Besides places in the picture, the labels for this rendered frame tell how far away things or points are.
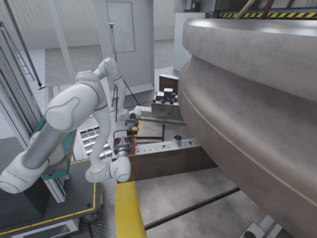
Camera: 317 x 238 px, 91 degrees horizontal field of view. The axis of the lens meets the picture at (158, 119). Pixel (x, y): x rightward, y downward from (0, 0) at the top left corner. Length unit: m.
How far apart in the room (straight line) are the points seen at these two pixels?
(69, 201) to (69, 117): 1.33
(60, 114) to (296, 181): 1.06
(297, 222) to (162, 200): 1.03
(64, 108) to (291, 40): 0.87
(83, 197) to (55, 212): 0.24
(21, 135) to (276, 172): 1.54
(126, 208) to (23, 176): 1.22
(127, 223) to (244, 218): 1.11
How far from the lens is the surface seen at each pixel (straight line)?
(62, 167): 1.33
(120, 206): 2.06
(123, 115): 1.80
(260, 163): 1.03
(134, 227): 1.94
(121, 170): 1.06
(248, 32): 0.94
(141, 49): 4.46
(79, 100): 0.65
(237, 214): 1.77
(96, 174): 1.11
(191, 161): 1.78
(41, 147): 0.90
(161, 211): 1.64
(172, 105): 2.39
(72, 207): 1.82
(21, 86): 1.51
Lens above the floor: 1.78
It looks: 33 degrees down
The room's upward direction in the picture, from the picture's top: straight up
